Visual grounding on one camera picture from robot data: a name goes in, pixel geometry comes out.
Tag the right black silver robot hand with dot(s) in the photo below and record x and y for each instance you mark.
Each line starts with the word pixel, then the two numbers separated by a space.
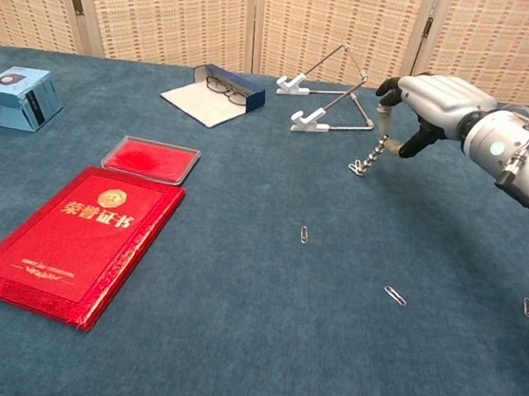
pixel 438 103

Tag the silver magnetic bead rod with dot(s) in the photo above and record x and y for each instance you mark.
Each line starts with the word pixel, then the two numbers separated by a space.
pixel 373 157

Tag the dark metal screen hinge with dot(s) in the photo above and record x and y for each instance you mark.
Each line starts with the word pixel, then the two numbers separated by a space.
pixel 77 4
pixel 427 27

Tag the black rimmed eyeglasses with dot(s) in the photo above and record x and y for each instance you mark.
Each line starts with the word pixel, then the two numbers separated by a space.
pixel 234 97

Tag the open blue glasses case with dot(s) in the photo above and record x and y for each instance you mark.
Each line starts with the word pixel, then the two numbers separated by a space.
pixel 198 104

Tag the blue table mat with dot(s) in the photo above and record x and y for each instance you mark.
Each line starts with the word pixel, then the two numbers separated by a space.
pixel 250 325

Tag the red ink pad case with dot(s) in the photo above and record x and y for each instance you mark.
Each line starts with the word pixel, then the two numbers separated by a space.
pixel 149 158

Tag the red honor certificate folder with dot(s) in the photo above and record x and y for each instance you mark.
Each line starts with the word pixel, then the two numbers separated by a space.
pixel 72 248

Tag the light blue cardboard box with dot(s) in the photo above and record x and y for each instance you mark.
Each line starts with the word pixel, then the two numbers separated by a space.
pixel 13 97

